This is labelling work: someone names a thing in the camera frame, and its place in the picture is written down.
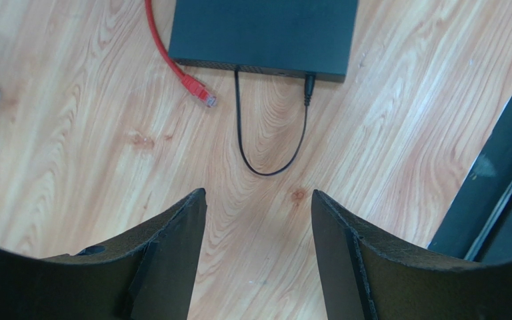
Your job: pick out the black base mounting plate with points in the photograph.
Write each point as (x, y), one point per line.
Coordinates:
(478, 225)

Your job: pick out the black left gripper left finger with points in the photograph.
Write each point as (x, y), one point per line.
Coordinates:
(146, 272)

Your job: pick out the black network switch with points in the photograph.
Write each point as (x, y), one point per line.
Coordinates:
(290, 38)

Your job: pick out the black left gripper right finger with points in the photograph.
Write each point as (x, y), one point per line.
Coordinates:
(368, 273)

